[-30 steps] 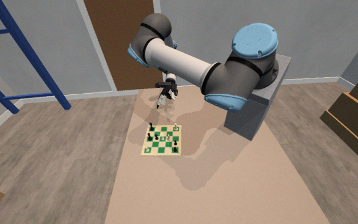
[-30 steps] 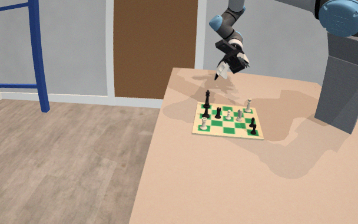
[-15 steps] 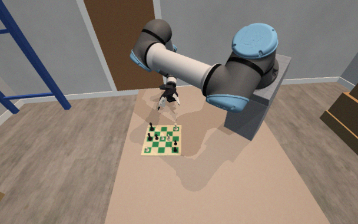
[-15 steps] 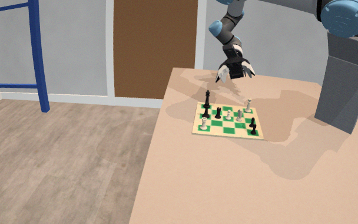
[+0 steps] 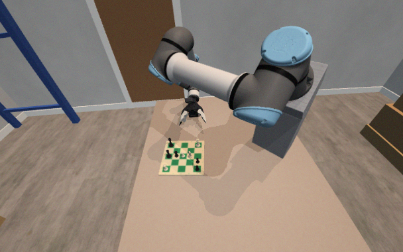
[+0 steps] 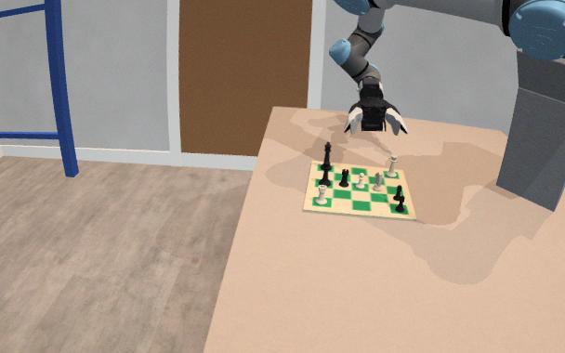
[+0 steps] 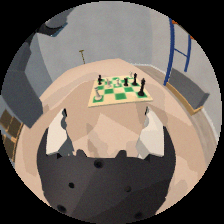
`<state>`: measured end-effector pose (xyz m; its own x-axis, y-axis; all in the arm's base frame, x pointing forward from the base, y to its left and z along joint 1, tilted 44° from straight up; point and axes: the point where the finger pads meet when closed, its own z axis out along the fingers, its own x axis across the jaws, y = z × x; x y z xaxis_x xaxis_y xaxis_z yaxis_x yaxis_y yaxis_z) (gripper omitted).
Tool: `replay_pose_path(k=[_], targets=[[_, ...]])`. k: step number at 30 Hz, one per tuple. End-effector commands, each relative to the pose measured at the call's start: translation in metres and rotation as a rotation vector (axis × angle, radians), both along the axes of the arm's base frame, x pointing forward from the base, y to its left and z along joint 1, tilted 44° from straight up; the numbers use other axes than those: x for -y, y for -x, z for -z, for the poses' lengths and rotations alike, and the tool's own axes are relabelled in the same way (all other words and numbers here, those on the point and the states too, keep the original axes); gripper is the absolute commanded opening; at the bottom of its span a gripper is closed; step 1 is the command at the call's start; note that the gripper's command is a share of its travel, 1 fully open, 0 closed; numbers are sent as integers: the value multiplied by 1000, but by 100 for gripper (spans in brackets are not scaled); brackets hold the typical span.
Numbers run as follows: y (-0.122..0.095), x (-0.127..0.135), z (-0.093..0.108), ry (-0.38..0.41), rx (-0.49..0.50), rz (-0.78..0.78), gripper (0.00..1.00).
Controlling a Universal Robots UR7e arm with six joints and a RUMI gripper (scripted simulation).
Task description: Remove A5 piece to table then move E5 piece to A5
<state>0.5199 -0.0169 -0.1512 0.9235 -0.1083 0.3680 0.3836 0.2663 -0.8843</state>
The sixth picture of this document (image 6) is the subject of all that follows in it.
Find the green and cream chessboard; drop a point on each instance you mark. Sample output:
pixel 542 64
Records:
pixel 351 201

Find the white rook chess piece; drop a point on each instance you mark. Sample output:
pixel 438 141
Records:
pixel 321 200

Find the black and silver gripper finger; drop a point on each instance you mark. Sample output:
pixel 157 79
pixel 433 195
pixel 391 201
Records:
pixel 354 117
pixel 393 117

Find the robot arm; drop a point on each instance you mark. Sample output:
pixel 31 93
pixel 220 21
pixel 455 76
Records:
pixel 536 26

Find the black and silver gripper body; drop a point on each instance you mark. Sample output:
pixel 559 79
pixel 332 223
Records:
pixel 372 120

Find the white pawn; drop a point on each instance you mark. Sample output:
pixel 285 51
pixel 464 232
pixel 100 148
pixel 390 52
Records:
pixel 360 184

